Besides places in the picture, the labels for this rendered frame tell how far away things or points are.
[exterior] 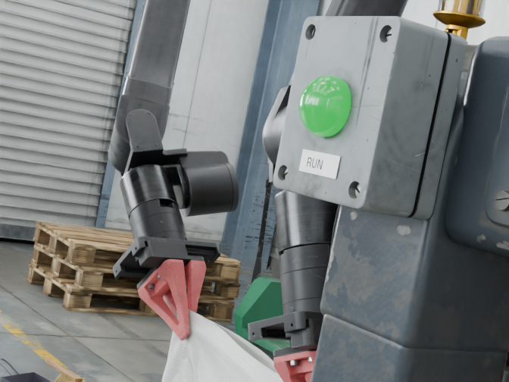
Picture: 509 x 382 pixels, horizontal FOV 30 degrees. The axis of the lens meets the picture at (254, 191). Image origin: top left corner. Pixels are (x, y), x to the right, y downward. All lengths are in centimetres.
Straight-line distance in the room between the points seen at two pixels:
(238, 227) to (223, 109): 118
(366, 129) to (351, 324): 11
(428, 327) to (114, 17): 820
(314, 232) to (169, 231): 30
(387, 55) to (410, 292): 12
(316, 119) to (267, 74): 899
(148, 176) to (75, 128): 747
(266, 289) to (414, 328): 569
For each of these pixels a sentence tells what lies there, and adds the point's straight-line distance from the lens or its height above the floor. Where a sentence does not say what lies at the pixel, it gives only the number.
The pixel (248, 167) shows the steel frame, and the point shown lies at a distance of 942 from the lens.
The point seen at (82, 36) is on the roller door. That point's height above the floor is 186.
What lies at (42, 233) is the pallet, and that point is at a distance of 667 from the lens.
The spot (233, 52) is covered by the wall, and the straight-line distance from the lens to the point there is 929.
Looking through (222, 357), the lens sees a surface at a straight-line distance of 91.
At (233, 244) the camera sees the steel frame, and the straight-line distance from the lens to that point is 948.
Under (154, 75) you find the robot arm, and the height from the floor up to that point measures 131.
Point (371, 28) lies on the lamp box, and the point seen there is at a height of 132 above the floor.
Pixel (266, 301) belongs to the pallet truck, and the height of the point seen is 26.
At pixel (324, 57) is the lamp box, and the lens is 48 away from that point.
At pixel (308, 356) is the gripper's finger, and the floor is 111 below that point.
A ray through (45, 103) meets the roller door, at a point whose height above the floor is 123.
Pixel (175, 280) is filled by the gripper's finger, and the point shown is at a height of 110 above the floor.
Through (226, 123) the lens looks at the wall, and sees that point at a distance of 929.
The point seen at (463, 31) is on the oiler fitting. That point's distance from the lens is 53.
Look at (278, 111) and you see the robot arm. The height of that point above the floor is 129.
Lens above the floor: 126
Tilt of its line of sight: 3 degrees down
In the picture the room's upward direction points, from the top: 11 degrees clockwise
